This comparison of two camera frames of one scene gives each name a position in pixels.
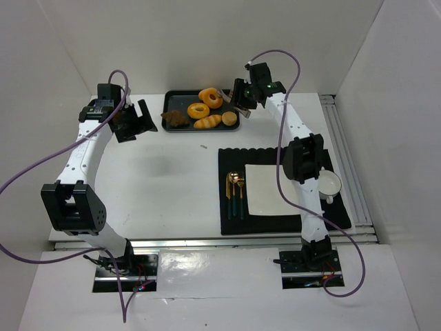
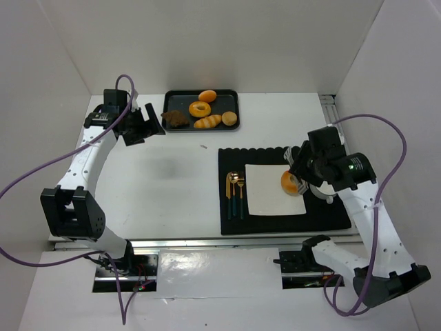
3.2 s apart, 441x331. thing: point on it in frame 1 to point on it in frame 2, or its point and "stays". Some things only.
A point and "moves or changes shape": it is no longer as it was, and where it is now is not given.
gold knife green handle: x=228 y=195 stays
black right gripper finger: x=238 y=96 to x=299 y=159
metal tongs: x=244 y=112 moves or changes shape
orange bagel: x=211 y=98 to x=289 y=183
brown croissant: x=176 y=118 stays
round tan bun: x=229 y=118 stays
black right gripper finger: x=251 y=105 to x=313 y=179
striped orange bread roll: x=209 y=121 stays
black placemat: x=235 y=217 stays
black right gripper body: x=239 y=98 to x=304 y=169
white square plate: x=264 y=196 stays
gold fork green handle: x=240 y=182 stays
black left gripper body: x=132 y=121 stays
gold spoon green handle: x=233 y=176 stays
